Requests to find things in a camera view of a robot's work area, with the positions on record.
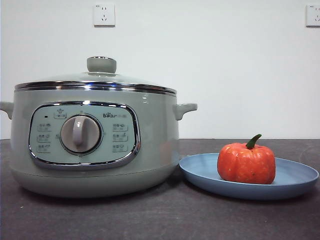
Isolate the glass lid with green knob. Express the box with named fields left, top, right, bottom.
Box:
left=14, top=55, right=177, bottom=96

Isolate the pale green electric steamer pot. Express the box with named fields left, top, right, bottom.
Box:
left=0, top=87, right=198, bottom=200

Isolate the orange pumpkin with green stem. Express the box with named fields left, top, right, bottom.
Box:
left=216, top=133, right=277, bottom=185

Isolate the white wall socket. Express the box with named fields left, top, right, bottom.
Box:
left=305, top=4, right=320, bottom=28
left=93, top=3, right=117, bottom=28

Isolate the grey steamer dial knob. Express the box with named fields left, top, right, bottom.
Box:
left=60, top=114, right=103, bottom=154

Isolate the blue round plate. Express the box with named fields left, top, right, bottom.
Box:
left=178, top=152, right=320, bottom=201

